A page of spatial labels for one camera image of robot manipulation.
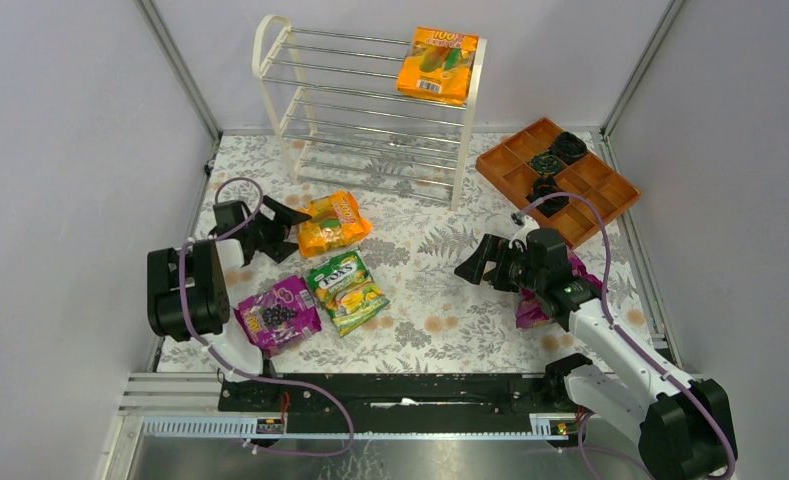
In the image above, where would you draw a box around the orange mango candy bag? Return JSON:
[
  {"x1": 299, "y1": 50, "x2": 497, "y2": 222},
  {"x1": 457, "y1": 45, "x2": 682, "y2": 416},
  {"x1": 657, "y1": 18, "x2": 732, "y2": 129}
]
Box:
[
  {"x1": 396, "y1": 27, "x2": 480, "y2": 106},
  {"x1": 297, "y1": 190, "x2": 373, "y2": 258}
]

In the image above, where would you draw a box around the green Fox's candy bag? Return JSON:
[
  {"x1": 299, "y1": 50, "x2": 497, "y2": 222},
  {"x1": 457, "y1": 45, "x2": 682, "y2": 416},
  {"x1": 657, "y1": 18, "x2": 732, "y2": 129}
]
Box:
[{"x1": 306, "y1": 250, "x2": 390, "y2": 337}]

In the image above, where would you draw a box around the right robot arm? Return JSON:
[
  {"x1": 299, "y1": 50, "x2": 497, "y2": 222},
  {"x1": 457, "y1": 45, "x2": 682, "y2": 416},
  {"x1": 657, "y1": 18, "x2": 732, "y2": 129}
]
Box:
[{"x1": 454, "y1": 228, "x2": 737, "y2": 479}]

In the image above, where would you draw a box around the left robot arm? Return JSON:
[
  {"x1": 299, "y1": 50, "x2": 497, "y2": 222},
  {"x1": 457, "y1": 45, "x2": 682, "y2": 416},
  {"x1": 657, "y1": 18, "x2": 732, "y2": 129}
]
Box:
[{"x1": 147, "y1": 195, "x2": 311, "y2": 382}]

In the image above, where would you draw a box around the purple grape candy bag right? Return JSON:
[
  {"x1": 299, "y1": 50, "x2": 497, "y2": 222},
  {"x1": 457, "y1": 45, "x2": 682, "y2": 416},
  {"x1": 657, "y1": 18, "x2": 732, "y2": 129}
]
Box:
[{"x1": 515, "y1": 250, "x2": 603, "y2": 329}]

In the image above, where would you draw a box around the purple grape candy bag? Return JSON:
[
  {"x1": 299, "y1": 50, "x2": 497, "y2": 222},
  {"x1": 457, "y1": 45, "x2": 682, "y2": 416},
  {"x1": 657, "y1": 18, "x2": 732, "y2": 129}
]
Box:
[
  {"x1": 234, "y1": 276, "x2": 322, "y2": 358},
  {"x1": 515, "y1": 250, "x2": 603, "y2": 329}
]

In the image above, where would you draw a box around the purple grape candy bag left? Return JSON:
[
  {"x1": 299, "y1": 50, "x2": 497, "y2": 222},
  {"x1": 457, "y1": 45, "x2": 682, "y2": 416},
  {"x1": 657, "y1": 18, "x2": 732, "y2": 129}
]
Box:
[{"x1": 234, "y1": 276, "x2": 322, "y2": 358}]

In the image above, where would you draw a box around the white metal shelf rack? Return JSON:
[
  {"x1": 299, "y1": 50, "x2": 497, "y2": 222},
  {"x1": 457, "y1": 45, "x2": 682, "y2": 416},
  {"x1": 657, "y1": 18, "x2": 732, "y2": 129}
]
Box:
[{"x1": 251, "y1": 14, "x2": 487, "y2": 210}]

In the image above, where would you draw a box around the black round object bottom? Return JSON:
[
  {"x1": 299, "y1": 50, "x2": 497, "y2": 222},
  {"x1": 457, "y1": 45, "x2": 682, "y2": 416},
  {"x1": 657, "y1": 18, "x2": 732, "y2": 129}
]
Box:
[{"x1": 527, "y1": 175, "x2": 569, "y2": 217}]

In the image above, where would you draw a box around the black round object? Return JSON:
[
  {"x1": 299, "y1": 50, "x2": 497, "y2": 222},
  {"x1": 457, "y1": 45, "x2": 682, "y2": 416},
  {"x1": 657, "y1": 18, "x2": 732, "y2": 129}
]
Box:
[
  {"x1": 527, "y1": 175, "x2": 569, "y2": 217},
  {"x1": 548, "y1": 131, "x2": 589, "y2": 165},
  {"x1": 528, "y1": 151, "x2": 564, "y2": 177}
]

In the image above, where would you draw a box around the black round object middle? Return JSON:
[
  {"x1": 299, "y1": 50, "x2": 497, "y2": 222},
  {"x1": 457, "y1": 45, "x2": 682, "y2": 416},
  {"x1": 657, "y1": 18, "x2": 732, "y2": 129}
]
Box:
[{"x1": 528, "y1": 151, "x2": 564, "y2": 177}]

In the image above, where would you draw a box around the orange compartment tray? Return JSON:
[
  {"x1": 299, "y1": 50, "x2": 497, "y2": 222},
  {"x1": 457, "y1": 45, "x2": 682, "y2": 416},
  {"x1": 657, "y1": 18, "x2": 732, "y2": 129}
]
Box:
[{"x1": 476, "y1": 117, "x2": 641, "y2": 248}]

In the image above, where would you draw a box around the white floral tablecloth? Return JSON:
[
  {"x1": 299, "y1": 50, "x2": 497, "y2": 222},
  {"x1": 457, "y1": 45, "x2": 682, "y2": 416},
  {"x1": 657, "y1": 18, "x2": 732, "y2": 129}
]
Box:
[{"x1": 195, "y1": 133, "x2": 659, "y2": 374}]

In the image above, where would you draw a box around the black round object top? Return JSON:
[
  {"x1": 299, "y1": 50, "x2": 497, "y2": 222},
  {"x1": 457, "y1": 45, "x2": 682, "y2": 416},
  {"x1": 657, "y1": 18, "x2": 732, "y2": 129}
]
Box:
[{"x1": 548, "y1": 131, "x2": 589, "y2": 165}]

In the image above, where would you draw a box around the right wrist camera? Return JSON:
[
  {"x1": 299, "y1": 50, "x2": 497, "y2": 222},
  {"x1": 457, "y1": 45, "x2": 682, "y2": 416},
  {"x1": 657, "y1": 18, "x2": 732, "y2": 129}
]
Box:
[{"x1": 509, "y1": 212, "x2": 540, "y2": 251}]

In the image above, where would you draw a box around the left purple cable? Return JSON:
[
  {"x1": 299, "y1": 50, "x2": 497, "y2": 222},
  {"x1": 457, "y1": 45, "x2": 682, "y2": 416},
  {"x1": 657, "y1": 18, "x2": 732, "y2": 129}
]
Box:
[{"x1": 177, "y1": 176, "x2": 357, "y2": 459}]

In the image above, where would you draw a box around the purple cable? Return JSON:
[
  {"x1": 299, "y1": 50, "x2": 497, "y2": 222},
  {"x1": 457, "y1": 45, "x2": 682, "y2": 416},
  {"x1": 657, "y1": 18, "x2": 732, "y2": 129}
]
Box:
[
  {"x1": 177, "y1": 176, "x2": 357, "y2": 459},
  {"x1": 511, "y1": 192, "x2": 740, "y2": 480}
]

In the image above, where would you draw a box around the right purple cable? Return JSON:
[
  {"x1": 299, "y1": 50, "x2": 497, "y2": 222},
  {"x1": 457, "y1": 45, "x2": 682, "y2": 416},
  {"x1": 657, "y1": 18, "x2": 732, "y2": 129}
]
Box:
[{"x1": 511, "y1": 192, "x2": 740, "y2": 480}]

